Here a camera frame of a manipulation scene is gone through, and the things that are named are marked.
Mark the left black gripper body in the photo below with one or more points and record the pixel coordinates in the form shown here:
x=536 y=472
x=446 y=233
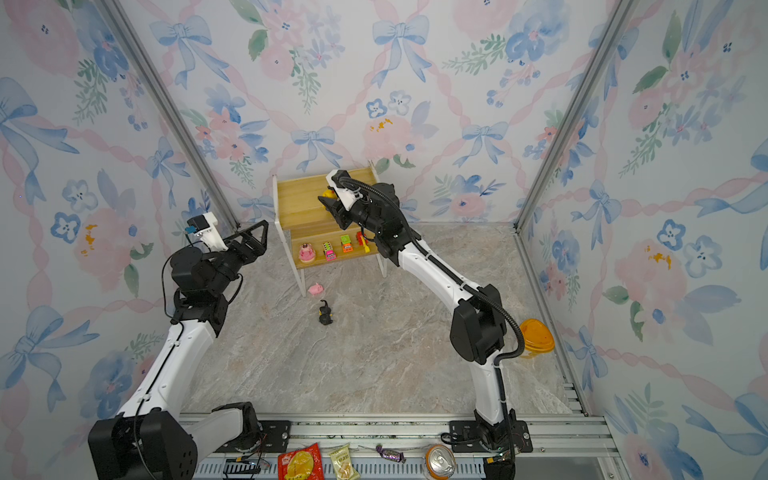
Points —
x=234 y=260

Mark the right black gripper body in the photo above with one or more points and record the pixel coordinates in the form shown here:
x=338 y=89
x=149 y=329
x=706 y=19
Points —
x=362 y=216

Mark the red yellow toy excavator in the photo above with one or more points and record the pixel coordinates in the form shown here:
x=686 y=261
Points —
x=363 y=242

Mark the green orange toy truck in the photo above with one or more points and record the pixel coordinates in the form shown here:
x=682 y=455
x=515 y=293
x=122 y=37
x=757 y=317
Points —
x=346 y=244

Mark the pink toy car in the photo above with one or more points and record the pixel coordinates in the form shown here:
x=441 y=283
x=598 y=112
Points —
x=328 y=251

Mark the pink bear donut toy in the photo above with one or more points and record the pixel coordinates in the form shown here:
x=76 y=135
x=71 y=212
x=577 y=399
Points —
x=307 y=253

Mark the black yellow shark toy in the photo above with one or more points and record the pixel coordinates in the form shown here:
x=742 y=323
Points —
x=325 y=316

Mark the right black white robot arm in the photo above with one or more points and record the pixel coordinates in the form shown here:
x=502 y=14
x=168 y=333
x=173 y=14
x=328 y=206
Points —
x=482 y=332

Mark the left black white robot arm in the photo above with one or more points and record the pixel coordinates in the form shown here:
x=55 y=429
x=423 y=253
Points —
x=145 y=439

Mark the pink pig toy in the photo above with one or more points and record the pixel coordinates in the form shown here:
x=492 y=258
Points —
x=316 y=289

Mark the orange lid plastic cup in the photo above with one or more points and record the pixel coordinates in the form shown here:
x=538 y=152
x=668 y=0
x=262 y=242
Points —
x=538 y=339

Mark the red snack packet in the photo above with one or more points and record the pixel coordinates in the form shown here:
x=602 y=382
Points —
x=302 y=464

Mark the green snack packet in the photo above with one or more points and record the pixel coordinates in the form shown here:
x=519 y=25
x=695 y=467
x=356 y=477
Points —
x=342 y=464

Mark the purple wrapped candy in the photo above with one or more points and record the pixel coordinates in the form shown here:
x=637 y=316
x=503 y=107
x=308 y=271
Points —
x=390 y=454

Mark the silver drink can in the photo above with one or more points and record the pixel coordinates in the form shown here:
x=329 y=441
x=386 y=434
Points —
x=439 y=463

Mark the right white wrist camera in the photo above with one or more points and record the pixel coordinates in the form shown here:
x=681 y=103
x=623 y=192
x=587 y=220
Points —
x=345 y=187

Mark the white frame wooden two-tier shelf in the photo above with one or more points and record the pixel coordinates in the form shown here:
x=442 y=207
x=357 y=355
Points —
x=301 y=218

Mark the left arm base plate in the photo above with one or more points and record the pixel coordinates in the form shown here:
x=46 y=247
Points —
x=271 y=436

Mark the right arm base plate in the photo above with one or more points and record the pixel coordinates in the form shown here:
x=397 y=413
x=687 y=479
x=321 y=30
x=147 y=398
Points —
x=478 y=437

